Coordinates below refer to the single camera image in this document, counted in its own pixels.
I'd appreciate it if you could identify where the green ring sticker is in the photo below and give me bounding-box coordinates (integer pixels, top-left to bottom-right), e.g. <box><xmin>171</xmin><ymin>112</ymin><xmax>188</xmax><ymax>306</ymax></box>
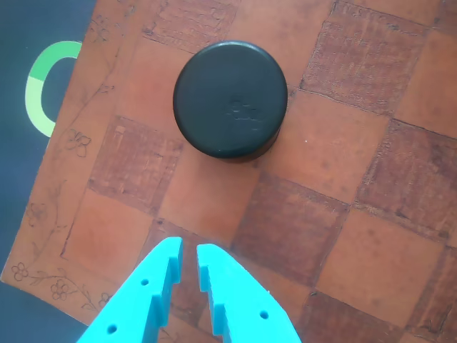
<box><xmin>24</xmin><ymin>41</ymin><xmax>84</xmax><ymax>139</ymax></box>

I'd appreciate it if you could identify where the black cylinder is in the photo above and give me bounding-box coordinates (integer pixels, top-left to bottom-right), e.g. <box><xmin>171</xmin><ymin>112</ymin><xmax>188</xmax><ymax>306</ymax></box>
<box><xmin>172</xmin><ymin>40</ymin><xmax>288</xmax><ymax>166</ymax></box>

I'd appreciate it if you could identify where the brown leather chessboard mat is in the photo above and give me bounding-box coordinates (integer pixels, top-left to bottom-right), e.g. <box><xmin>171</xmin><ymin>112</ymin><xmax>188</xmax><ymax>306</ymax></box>
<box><xmin>0</xmin><ymin>0</ymin><xmax>457</xmax><ymax>343</ymax></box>

